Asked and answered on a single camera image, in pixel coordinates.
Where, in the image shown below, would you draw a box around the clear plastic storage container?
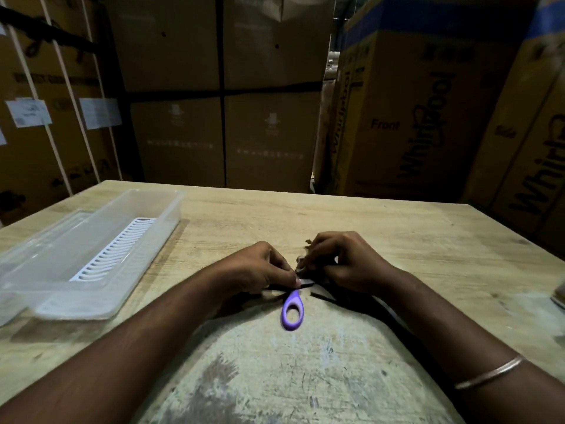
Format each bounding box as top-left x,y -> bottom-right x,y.
0,188 -> 186,327

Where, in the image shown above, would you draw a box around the person's left hand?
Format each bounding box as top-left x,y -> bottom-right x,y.
211,240 -> 305,306

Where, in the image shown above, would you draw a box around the white slotted drain insert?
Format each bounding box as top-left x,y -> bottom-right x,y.
69,217 -> 158,283

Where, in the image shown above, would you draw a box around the small brown piece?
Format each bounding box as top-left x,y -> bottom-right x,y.
295,239 -> 319,279

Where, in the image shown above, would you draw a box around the person's right forearm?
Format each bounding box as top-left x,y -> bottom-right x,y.
380,268 -> 565,424

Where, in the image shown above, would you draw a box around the cardboard box with white straps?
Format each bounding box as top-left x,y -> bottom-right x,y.
0,0 -> 125,227

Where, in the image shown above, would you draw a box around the person's right hand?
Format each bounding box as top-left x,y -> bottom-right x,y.
300,231 -> 400,297

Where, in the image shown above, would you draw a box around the narrow brown cardboard box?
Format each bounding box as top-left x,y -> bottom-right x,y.
312,78 -> 341,192

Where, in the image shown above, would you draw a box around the plain brown cardboard box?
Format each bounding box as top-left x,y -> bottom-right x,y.
225,92 -> 324,194
222,0 -> 337,90
105,0 -> 221,92
129,97 -> 226,188

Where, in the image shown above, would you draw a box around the blue banded cardboard appliance box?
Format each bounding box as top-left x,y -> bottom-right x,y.
460,0 -> 565,261
334,0 -> 537,203

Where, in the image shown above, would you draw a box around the white paper label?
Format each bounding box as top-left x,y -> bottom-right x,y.
5,97 -> 53,129
79,97 -> 123,130

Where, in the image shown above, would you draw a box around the black strap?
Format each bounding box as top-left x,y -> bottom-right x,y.
309,278 -> 411,332

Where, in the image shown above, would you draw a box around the purple handled scissors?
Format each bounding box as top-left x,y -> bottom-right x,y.
265,280 -> 316,332

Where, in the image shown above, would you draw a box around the person's left forearm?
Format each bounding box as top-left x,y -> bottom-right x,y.
0,266 -> 226,424

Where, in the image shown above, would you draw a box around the thin metal bangle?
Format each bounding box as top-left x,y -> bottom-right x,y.
454,355 -> 524,390

